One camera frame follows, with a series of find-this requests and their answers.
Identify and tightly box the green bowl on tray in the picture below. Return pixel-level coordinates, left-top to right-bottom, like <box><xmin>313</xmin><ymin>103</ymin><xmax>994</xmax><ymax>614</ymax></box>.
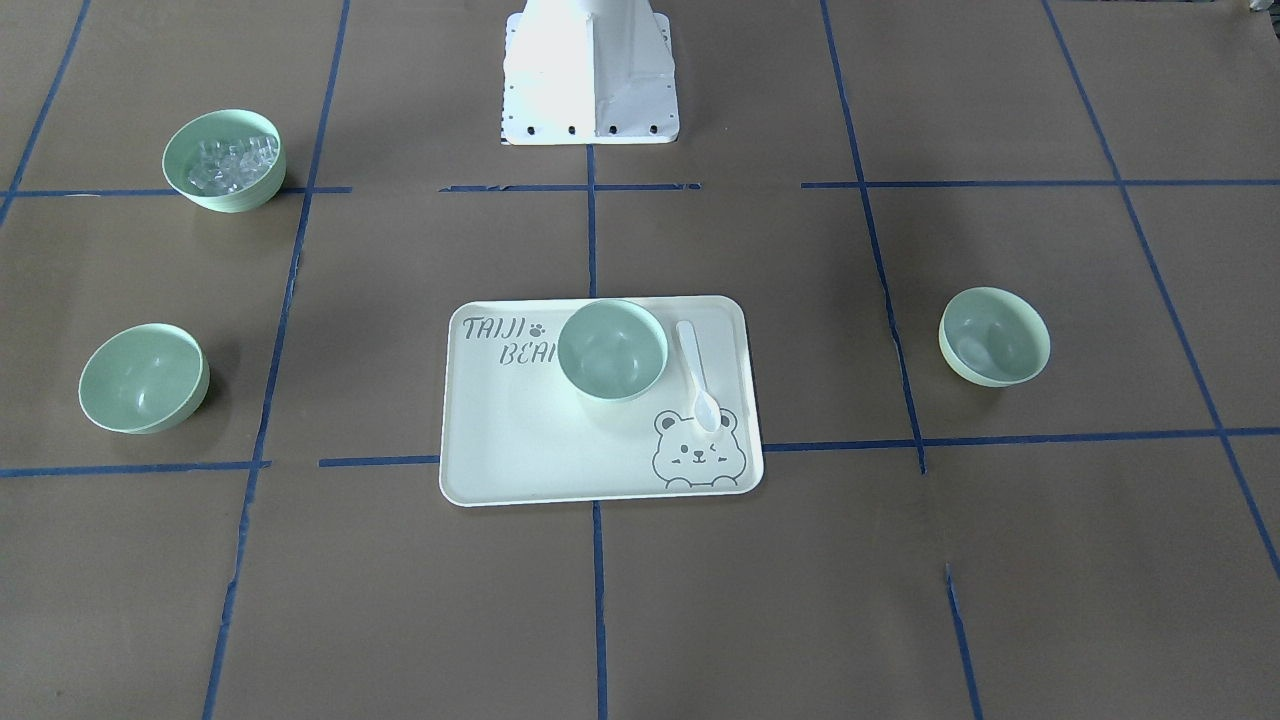
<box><xmin>557</xmin><ymin>299</ymin><xmax>669</xmax><ymax>402</ymax></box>

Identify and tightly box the white plastic spoon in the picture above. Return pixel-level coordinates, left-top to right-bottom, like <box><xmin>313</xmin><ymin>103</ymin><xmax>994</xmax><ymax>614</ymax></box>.
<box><xmin>676</xmin><ymin>320</ymin><xmax>721</xmax><ymax>433</ymax></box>

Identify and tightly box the white bear print tray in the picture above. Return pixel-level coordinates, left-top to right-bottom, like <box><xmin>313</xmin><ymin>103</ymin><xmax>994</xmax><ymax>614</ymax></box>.
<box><xmin>440</xmin><ymin>295</ymin><xmax>764</xmax><ymax>506</ymax></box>

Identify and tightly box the green bowl with ice cubes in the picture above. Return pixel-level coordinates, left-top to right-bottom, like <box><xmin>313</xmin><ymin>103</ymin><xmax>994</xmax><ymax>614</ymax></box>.
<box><xmin>163</xmin><ymin>109</ymin><xmax>287</xmax><ymax>214</ymax></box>

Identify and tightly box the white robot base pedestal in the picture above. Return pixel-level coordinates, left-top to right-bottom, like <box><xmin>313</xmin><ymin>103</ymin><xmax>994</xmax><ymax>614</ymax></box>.
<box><xmin>500</xmin><ymin>1</ymin><xmax>681</xmax><ymax>146</ymax></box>

